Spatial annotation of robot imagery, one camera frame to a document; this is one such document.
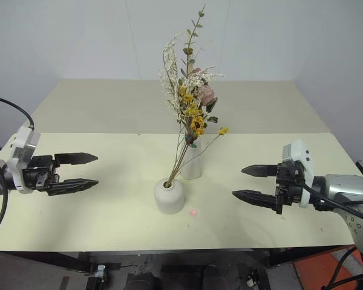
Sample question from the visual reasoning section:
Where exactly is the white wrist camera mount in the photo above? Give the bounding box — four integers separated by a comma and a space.
4, 125, 42, 195
282, 139, 315, 210

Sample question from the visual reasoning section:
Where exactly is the small metal clamp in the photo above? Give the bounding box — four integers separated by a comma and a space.
93, 263, 109, 279

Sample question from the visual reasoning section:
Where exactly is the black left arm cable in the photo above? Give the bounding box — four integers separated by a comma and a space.
0, 95, 36, 131

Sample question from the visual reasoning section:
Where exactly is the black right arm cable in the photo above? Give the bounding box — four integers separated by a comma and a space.
299, 179, 363, 226

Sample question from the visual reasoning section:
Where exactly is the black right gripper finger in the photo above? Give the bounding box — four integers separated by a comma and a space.
232, 189, 279, 213
241, 164, 280, 179

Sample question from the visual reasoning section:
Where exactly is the black table frame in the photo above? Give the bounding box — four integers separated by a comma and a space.
0, 246, 356, 290

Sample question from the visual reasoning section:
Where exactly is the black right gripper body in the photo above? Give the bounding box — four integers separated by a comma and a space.
275, 161, 306, 215

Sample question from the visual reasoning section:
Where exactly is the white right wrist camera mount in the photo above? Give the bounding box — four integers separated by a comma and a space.
282, 139, 315, 210

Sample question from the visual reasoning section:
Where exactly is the tall slim white vase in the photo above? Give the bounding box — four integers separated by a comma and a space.
179, 135, 204, 181

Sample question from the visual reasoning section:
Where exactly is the orange floor mat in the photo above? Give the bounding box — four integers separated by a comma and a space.
291, 248, 363, 290

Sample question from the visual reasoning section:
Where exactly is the white dried flower bouquet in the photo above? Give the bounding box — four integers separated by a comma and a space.
157, 32, 230, 189

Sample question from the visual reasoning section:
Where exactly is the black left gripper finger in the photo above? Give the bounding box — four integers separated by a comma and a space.
46, 178, 100, 197
54, 152, 99, 167

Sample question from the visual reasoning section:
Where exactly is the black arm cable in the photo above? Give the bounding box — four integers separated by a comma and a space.
299, 179, 363, 226
0, 95, 36, 131

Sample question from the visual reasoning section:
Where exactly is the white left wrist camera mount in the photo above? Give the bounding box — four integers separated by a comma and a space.
4, 125, 42, 195

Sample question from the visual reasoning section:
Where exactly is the pink and yellow flower bouquet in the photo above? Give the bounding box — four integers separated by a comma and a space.
177, 3, 226, 149

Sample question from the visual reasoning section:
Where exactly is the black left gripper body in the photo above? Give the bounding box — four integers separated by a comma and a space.
22, 155, 61, 193

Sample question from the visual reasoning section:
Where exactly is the short round white vase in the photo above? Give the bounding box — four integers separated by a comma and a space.
153, 178, 185, 216

